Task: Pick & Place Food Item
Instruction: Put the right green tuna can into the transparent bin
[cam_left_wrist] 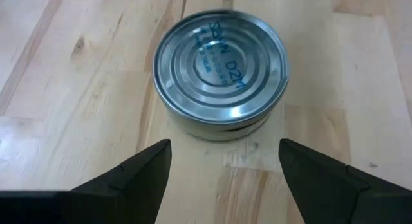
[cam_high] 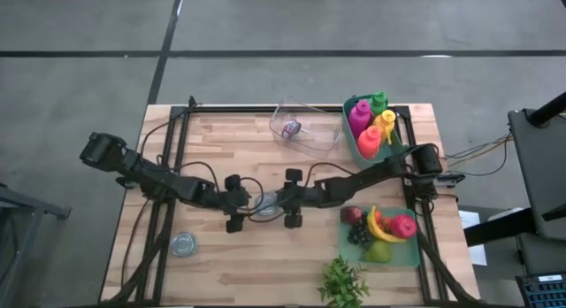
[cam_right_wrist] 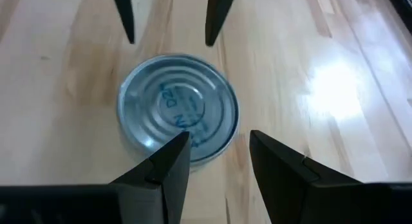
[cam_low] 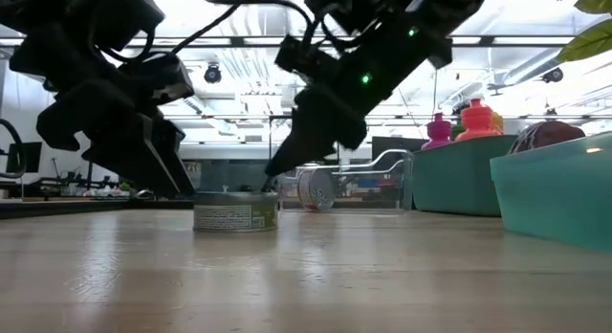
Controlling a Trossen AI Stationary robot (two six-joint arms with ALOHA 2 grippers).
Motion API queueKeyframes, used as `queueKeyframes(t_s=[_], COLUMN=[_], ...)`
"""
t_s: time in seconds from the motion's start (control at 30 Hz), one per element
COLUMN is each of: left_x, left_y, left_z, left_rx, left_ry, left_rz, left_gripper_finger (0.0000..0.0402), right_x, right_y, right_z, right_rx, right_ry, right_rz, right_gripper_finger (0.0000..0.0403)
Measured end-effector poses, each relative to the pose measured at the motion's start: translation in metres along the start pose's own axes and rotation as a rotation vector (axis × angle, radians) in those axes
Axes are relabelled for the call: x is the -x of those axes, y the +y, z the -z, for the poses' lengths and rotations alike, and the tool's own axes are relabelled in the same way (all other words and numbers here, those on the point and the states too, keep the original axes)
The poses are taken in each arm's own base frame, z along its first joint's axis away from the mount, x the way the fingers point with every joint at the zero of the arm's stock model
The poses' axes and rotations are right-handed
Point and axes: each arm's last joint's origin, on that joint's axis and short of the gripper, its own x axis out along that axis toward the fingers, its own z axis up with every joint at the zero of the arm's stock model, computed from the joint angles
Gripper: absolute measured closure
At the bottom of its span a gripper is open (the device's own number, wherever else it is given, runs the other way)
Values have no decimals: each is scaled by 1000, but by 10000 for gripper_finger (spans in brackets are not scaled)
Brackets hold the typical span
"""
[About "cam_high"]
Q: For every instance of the yellow plastic squeeze bottle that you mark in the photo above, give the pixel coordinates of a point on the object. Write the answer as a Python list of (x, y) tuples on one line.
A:
[(385, 122)]

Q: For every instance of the blue compartment box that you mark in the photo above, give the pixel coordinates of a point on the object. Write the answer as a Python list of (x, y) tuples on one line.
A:
[(544, 294)]

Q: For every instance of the dark grey equipment cart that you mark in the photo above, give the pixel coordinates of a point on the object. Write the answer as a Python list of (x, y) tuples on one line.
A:
[(544, 166)]

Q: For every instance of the black aluminium table frame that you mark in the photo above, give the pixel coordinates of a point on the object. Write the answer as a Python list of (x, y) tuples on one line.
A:
[(221, 109)]

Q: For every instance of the green artificial plant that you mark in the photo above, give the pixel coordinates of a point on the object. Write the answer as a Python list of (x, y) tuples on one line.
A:
[(342, 283)]

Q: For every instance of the red label tuna can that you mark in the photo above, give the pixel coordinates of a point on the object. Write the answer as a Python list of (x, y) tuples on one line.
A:
[(291, 129)]

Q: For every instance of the grey metal stand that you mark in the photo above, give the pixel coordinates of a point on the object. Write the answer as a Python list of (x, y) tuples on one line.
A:
[(26, 206)]

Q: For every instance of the silver tin can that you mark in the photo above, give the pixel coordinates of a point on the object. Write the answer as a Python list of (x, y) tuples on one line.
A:
[(183, 244), (267, 204)]

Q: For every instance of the pink plastic squeeze bottle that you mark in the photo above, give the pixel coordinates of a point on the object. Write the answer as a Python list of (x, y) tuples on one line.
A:
[(360, 117)]

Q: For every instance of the orange plastic squeeze bottle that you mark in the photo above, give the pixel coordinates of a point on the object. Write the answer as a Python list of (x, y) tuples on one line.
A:
[(369, 143)]

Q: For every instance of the green pear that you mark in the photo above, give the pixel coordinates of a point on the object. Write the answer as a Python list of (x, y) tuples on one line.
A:
[(378, 251)]

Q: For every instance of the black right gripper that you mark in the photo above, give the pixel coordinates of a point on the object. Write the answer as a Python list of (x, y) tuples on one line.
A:
[(298, 199)]

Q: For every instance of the dark red fruit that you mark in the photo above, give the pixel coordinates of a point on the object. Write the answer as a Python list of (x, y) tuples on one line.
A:
[(351, 215)]

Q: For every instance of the green plastic squeeze bottle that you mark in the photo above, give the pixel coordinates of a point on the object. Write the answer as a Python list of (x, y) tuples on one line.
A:
[(379, 102)]

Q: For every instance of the teal plastic bin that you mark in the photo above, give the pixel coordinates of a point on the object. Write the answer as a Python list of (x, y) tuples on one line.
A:
[(389, 155), (407, 255)]

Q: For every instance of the red apple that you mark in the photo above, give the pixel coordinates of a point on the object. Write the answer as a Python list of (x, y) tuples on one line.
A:
[(403, 226)]

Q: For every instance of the white paper sheet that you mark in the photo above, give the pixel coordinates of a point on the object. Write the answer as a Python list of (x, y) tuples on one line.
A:
[(471, 219)]

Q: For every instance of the yellow banana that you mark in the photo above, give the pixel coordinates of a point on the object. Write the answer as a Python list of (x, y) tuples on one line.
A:
[(376, 230)]

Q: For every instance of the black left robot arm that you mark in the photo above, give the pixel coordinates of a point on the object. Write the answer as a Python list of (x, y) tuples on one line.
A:
[(155, 179)]

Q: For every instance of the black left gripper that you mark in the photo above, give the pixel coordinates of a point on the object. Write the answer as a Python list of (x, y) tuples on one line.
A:
[(234, 202)]

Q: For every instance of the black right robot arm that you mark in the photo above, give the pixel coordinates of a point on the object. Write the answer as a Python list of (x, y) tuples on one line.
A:
[(362, 179)]

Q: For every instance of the dark purple grape bunch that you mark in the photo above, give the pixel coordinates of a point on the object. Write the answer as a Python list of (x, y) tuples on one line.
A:
[(360, 235)]

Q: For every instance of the clear plastic bin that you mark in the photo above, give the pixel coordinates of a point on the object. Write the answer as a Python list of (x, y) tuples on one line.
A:
[(318, 140)]

